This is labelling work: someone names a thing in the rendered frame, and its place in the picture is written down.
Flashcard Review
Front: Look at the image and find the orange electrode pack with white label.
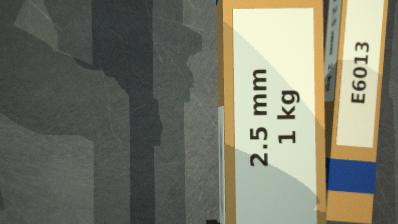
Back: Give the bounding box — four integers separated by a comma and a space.
324, 0, 388, 224

